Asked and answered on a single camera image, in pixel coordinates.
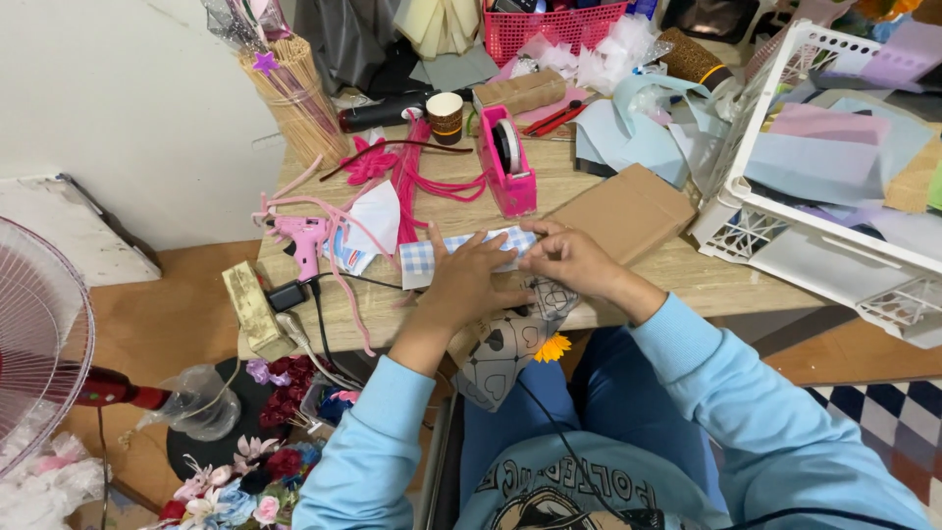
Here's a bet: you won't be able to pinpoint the black power adapter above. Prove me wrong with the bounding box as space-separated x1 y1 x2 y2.
264 280 311 314

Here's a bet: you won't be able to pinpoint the person's blue trousers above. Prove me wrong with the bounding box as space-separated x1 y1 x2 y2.
458 327 727 510

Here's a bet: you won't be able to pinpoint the yellow artificial flower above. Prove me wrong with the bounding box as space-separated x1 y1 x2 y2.
533 333 574 365

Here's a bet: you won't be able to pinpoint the cream paper bundle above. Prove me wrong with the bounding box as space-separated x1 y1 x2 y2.
393 0 484 60

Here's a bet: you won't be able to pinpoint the pink plastic basket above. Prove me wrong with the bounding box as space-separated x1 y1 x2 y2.
481 0 631 68

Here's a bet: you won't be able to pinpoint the person's right hand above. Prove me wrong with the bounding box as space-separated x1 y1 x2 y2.
519 218 628 300

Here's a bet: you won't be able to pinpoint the flat brown cardboard box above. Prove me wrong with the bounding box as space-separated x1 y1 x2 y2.
543 162 699 268

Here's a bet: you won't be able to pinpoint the person's light blue sweater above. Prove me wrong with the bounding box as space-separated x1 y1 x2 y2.
455 430 731 530

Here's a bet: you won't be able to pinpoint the black bag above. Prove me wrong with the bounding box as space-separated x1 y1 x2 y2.
658 0 763 46

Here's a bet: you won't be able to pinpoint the heap of artificial flowers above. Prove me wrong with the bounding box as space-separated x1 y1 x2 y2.
157 355 363 530

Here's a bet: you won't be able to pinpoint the black round stool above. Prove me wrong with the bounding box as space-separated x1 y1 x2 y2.
165 356 334 484

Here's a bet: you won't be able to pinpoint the heap of white tissue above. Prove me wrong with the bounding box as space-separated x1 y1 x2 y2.
514 13 672 97

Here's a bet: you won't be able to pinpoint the brown pipe cleaner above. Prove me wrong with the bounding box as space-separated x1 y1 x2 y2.
318 139 475 184

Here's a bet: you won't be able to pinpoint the white board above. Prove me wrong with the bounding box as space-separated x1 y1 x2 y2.
0 172 163 289

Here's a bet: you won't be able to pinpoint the white paper sheet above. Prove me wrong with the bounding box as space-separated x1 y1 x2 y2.
343 180 403 257

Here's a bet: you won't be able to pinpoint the light blue paper sheets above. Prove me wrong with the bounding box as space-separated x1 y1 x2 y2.
573 73 731 189

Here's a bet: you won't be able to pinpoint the yellowed power strip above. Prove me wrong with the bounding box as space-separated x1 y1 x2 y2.
221 259 300 362

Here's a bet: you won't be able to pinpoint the pink tape dispenser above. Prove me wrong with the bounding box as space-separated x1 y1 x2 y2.
477 105 539 219

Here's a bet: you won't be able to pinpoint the bundle of bamboo sticks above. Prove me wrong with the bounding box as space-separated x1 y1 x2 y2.
236 34 351 171

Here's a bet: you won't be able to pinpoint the brown glitter paper roll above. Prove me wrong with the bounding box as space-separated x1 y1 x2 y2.
656 26 736 94

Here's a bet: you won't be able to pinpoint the blue checked wrapping paper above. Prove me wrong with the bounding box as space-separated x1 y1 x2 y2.
399 226 539 290

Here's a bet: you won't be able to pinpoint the white printed packet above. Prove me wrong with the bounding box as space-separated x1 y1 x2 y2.
322 227 378 278

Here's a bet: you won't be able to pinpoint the heap of white plastic bags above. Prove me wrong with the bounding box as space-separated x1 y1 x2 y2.
0 430 109 530

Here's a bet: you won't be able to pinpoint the pink pipe cleaner flower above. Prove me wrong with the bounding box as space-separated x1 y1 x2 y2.
339 134 400 187

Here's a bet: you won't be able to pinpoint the clear plastic bag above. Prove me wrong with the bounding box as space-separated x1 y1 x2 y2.
135 364 243 443

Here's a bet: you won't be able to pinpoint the grey heart-print wrapping paper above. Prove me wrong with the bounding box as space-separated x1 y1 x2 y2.
447 276 582 413

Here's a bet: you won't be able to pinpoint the white power cable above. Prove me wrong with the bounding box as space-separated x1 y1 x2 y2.
275 312 363 393

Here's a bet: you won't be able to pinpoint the pink glue gun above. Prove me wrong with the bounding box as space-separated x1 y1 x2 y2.
265 215 331 284

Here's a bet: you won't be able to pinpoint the checkered rug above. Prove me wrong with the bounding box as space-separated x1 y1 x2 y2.
805 378 942 528

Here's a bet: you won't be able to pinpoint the clear cellophane bundle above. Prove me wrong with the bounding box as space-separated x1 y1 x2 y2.
201 0 293 47

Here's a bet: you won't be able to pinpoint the red standing fan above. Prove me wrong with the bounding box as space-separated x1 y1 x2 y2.
0 215 172 481

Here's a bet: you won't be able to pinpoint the person's left hand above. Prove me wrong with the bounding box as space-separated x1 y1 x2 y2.
416 222 538 332

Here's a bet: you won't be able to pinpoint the bundle of dark pink pipe cleaners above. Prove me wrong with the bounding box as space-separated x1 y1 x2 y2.
389 116 489 245

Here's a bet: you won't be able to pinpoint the red scissors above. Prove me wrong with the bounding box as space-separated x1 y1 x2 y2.
522 99 590 138

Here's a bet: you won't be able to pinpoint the light pink pipe cleaner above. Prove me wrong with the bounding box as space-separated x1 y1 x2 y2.
250 154 404 359

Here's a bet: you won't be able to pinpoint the white tape roll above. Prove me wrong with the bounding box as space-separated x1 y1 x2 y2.
492 119 524 177

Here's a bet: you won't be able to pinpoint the black power cable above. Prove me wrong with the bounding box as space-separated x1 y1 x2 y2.
305 270 406 371

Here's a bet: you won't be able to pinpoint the brown and white paper cup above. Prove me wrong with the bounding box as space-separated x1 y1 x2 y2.
425 91 466 147

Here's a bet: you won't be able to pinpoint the grey cloth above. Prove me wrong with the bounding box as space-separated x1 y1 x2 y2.
293 0 415 98

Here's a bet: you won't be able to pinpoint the white plastic crate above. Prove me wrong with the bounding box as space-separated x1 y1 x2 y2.
687 18 942 351

